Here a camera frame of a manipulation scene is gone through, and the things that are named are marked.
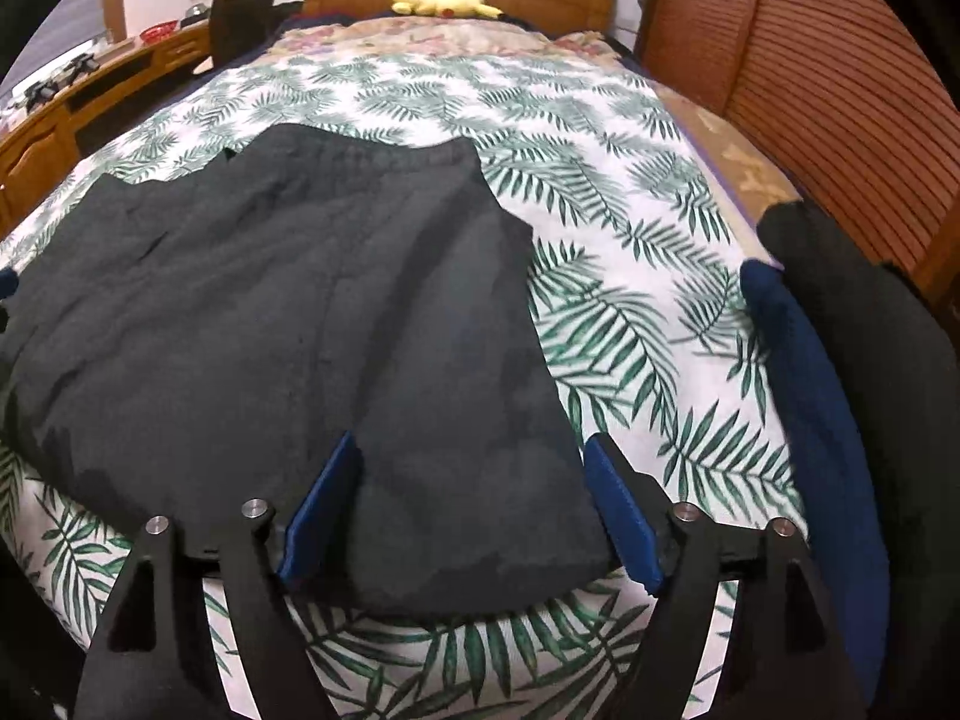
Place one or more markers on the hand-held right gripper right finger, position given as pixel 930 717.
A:
pixel 622 517

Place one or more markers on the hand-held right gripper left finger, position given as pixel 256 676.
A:
pixel 319 517

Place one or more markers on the dark grey pants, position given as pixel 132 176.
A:
pixel 300 315

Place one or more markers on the black jacket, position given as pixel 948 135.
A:
pixel 900 405

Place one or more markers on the blue garment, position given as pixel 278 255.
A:
pixel 817 427

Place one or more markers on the bed with leaf-print cover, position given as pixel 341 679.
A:
pixel 637 300

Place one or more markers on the tan patterned bed sheet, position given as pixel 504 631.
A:
pixel 720 150

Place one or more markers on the wooden desk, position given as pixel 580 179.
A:
pixel 90 109

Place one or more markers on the wooden slatted wardrobe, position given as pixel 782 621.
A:
pixel 825 75

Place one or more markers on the floral pillow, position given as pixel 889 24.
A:
pixel 450 37

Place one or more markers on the dark chair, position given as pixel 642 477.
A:
pixel 236 26

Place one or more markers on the dark desk gadget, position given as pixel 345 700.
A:
pixel 79 67
pixel 41 92

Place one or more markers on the red bowl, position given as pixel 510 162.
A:
pixel 158 33

